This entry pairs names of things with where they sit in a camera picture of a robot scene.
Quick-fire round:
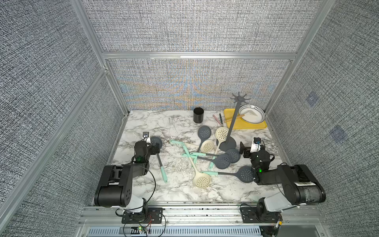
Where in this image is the dark grey utensil rack stand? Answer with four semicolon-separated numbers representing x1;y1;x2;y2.
219;92;250;152

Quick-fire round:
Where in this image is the cream skimmer long handle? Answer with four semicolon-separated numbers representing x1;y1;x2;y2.
170;140;211;188

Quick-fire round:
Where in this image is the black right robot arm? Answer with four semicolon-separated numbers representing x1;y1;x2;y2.
239;141;326;223

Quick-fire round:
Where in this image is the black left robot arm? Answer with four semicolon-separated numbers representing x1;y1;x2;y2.
94;138;162;216

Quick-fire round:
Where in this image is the yellow tray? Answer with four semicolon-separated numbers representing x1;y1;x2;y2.
223;109;267;130

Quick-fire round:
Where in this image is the white patterned plate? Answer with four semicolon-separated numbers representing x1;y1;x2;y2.
238;105;265;124

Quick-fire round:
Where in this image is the black cup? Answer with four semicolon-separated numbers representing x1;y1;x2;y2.
193;107;204;123

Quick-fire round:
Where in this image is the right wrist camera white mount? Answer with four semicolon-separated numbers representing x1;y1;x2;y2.
250;137;262;153

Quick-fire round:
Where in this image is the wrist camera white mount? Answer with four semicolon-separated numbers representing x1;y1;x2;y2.
250;137;262;153
143;132;150;141

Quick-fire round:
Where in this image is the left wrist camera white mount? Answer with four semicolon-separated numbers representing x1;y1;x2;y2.
143;132;150;141

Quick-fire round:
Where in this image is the white spatula wooden handle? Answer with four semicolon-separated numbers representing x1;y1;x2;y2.
224;111;255;122

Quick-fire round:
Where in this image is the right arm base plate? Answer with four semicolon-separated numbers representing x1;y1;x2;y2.
240;206;282;224

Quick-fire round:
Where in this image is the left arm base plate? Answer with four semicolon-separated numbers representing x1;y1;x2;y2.
121;207;163;224

